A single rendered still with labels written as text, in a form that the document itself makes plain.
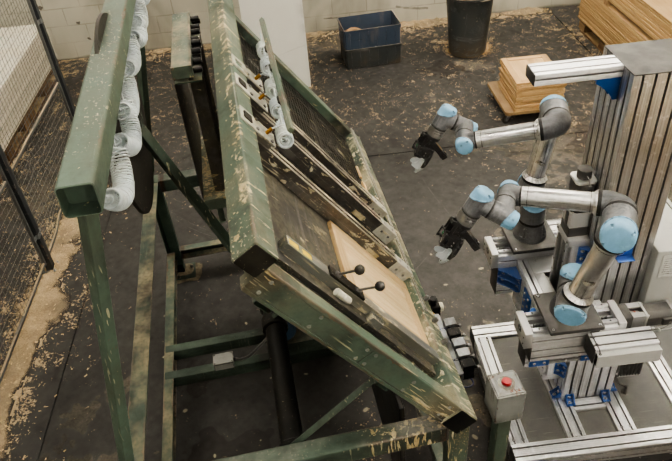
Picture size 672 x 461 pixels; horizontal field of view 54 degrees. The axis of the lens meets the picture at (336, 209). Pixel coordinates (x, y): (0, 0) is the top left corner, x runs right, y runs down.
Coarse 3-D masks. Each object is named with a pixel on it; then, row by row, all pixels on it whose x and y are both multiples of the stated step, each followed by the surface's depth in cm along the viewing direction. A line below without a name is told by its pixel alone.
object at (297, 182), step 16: (240, 112) 246; (256, 128) 248; (272, 128) 254; (272, 144) 252; (272, 160) 259; (288, 176) 265; (304, 176) 272; (304, 192) 271; (320, 192) 278; (320, 208) 278; (336, 208) 280; (336, 224) 285; (352, 224) 286; (368, 240) 294; (384, 256) 301; (400, 272) 309
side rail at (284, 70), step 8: (240, 24) 364; (240, 32) 367; (248, 32) 368; (248, 40) 371; (256, 40) 371; (248, 48) 373; (280, 64) 383; (280, 72) 386; (288, 72) 387; (288, 80) 390; (296, 80) 391; (296, 88) 394; (304, 88) 395; (304, 96) 398; (312, 96) 399; (312, 104) 402; (320, 104) 403; (320, 112) 407; (328, 112) 408; (328, 120) 411; (336, 120) 412; (336, 128) 416; (344, 128) 417; (344, 136) 420
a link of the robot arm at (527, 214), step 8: (520, 208) 302; (528, 208) 296; (536, 208) 295; (544, 208) 296; (520, 216) 304; (528, 216) 299; (536, 216) 298; (544, 216) 300; (528, 224) 301; (536, 224) 300
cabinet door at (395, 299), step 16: (336, 240) 270; (352, 240) 288; (336, 256) 264; (352, 256) 275; (368, 256) 292; (368, 272) 279; (384, 272) 297; (400, 288) 302; (384, 304) 269; (400, 304) 286; (400, 320) 272; (416, 320) 289
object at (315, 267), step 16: (288, 240) 222; (288, 256) 224; (304, 256) 225; (320, 272) 231; (352, 304) 244; (368, 304) 246; (384, 320) 252; (400, 336) 260; (416, 336) 268; (416, 352) 267; (432, 352) 272
